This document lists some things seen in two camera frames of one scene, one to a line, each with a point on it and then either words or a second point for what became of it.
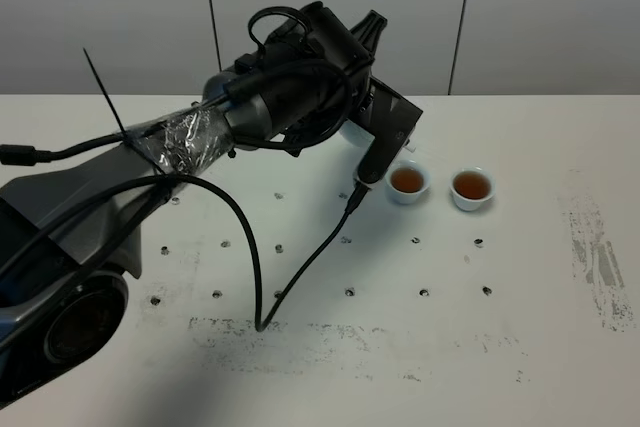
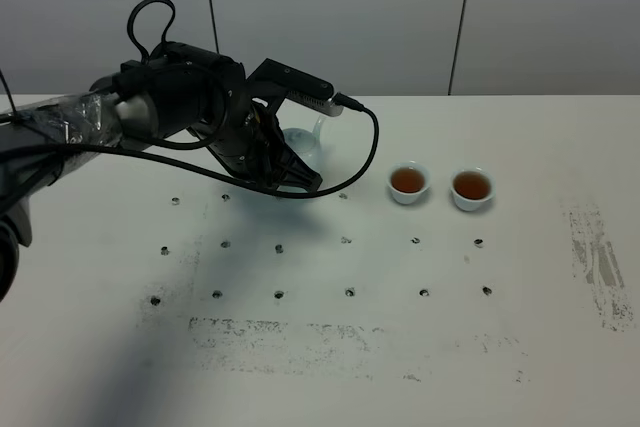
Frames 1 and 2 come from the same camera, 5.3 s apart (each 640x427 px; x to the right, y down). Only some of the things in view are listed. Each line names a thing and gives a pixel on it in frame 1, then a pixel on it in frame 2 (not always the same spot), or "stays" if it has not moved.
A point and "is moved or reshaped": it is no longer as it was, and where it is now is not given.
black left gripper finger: [368, 30] to [250, 145]
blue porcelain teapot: [349, 145] is moved or reshaped
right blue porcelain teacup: [471, 186] stays
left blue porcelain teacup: [406, 181] stays
